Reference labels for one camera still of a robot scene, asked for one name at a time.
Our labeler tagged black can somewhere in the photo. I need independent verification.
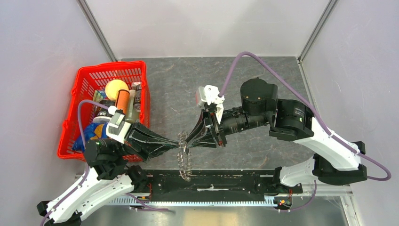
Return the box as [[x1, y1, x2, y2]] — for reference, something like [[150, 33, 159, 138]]
[[92, 99, 115, 124]]

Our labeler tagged blue Doritos chip bag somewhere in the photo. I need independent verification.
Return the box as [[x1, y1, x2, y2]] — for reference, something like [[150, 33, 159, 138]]
[[72, 123, 108, 152]]

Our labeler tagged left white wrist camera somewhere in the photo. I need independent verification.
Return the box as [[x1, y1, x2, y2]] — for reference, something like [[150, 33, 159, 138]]
[[106, 106, 131, 144]]

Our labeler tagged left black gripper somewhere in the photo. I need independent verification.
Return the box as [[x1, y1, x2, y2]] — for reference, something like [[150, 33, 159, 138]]
[[114, 118, 182, 162]]

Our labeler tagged clear green bottle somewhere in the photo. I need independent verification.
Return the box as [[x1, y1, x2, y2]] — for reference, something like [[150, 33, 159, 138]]
[[126, 81, 142, 123]]

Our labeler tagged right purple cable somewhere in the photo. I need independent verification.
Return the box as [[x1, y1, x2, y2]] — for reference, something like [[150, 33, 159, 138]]
[[219, 51, 392, 182]]

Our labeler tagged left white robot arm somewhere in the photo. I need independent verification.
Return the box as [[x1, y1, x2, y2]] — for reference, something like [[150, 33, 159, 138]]
[[37, 122, 179, 226]]

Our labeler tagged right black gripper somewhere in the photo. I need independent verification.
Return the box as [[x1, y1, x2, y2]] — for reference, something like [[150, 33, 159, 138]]
[[185, 105, 271, 149]]

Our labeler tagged yellow ball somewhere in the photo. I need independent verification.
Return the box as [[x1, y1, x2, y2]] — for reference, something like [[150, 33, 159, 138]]
[[104, 79, 128, 101]]

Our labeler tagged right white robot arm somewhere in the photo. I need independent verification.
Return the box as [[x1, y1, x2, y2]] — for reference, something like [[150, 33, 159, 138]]
[[181, 78, 367, 193]]

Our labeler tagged orange cylinder bottle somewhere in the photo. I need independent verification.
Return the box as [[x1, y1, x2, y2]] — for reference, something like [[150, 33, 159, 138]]
[[115, 89, 130, 114]]

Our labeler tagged red plastic basket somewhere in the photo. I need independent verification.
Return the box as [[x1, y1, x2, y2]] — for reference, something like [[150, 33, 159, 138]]
[[57, 61, 151, 163]]

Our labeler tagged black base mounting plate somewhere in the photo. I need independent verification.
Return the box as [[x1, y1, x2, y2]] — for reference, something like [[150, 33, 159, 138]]
[[127, 166, 303, 202]]

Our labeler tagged colourful small box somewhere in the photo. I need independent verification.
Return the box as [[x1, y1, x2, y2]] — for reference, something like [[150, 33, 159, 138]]
[[92, 89, 107, 102]]

